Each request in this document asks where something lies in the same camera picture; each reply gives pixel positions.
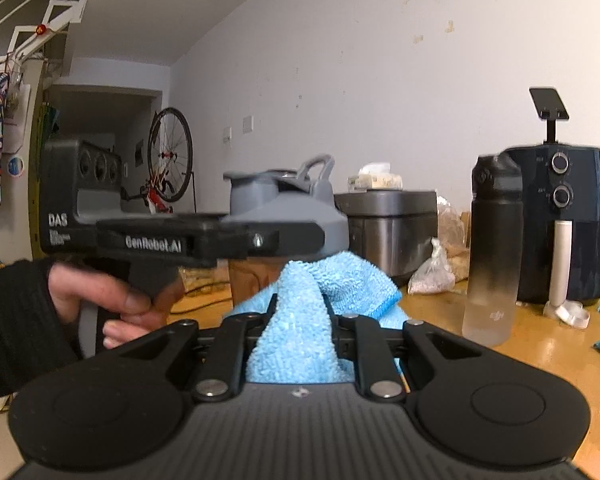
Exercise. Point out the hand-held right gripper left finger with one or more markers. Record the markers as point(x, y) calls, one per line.
point(240, 340)

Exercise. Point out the person's left hand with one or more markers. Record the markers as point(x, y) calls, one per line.
point(115, 287)

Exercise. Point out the blue microfibre cloth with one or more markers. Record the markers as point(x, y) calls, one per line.
point(300, 325)

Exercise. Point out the white wall switch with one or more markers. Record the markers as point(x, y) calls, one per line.
point(248, 124)

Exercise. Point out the bicycle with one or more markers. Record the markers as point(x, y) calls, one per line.
point(169, 160)

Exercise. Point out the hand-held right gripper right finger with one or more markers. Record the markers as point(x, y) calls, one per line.
point(365, 340)

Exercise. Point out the black frosted water bottle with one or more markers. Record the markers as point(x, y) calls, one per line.
point(495, 240)

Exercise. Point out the black phone stand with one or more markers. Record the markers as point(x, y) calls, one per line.
point(550, 107)

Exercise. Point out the grey lid shaker bottle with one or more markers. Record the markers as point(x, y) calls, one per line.
point(275, 205)

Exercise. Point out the dark blue air fryer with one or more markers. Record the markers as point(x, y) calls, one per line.
point(560, 240)

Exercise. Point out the white tape roll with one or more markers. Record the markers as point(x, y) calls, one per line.
point(572, 314)

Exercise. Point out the plastic bag of bread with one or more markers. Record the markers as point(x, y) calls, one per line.
point(452, 230)

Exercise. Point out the clear plastic bag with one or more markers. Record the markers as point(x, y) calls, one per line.
point(432, 275)

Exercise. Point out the white wall rack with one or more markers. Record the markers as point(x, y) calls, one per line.
point(35, 25)

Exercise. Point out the white tissue pack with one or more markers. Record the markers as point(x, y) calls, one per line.
point(377, 177)

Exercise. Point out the grey rice cooker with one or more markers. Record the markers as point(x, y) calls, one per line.
point(385, 230)

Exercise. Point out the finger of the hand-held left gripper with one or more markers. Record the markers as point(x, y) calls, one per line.
point(280, 240)

